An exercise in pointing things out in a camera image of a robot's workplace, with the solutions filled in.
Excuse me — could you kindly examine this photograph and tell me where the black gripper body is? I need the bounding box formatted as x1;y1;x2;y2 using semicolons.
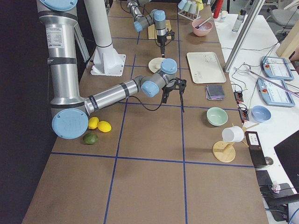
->
163;86;174;96
156;35;166;47

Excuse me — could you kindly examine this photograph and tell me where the cream round plate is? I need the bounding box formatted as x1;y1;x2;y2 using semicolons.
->
148;57;165;73

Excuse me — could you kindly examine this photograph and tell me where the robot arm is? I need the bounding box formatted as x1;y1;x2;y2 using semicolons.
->
127;0;168;58
36;0;177;139

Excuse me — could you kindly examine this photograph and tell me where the cream bear tray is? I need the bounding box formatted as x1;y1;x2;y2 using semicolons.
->
186;52;226;84

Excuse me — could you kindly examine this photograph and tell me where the bamboo cutting board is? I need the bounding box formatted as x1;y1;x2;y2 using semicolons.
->
148;20;171;40

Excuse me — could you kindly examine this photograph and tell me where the steel black-tipped muddler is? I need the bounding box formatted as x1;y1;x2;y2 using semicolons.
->
195;16;212;29

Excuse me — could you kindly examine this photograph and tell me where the blue cup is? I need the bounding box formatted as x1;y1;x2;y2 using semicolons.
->
178;0;187;11

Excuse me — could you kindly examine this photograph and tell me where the pink bowl with ice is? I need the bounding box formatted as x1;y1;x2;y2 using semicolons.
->
192;19;213;37

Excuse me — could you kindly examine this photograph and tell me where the grey cup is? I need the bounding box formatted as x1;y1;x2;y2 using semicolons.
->
188;2;197;14

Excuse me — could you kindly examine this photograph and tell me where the folded grey cloth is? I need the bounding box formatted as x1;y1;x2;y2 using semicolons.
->
206;84;225;100

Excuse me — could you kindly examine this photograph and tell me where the yellow cup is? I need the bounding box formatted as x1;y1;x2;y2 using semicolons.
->
195;0;204;12

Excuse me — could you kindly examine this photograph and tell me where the green bowl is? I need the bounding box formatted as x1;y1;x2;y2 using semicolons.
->
206;107;228;126

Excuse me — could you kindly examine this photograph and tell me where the paper cup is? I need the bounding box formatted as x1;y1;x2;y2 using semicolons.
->
220;10;228;21

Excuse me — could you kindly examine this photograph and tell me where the yellow lemon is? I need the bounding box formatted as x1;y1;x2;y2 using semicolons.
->
88;117;100;130
97;120;112;133

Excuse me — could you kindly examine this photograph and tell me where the red cylinder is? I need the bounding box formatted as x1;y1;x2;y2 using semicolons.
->
213;0;224;19

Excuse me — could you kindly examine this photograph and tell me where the white mug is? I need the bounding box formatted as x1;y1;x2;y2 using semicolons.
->
222;126;244;142

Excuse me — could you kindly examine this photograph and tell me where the wooden mug tree stand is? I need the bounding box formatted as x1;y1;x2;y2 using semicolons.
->
212;123;259;163

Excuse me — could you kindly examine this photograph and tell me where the water bottle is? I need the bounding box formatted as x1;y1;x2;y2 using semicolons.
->
232;8;247;32

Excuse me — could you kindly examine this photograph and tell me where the grabber stick tool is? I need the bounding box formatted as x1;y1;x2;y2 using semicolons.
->
243;68;299;105

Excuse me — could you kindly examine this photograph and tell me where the green lime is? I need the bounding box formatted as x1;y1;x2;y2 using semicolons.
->
83;133;98;145

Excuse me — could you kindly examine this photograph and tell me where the blue bowl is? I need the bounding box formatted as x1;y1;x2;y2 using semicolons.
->
251;105;271;123

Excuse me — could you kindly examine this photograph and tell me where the black device box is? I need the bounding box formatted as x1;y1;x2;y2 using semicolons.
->
245;131;267;168

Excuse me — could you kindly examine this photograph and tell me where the teach pendant near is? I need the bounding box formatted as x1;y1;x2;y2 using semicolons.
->
257;78;295;107

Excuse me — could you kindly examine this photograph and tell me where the teach pendant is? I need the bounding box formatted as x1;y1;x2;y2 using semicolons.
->
261;56;294;81
257;78;295;107

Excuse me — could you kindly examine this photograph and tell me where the teach pendant far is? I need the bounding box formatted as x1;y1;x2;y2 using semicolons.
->
261;56;294;81

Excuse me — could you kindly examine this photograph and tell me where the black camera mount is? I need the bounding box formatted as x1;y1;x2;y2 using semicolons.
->
166;29;175;41
173;77;186;94

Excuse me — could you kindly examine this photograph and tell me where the wire cup rack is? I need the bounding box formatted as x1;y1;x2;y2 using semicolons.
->
178;10;200;21

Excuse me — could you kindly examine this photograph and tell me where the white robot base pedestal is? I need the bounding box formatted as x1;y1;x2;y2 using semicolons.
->
84;0;126;77

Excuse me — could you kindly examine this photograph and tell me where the aluminium frame post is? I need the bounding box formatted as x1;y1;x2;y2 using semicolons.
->
224;0;265;73

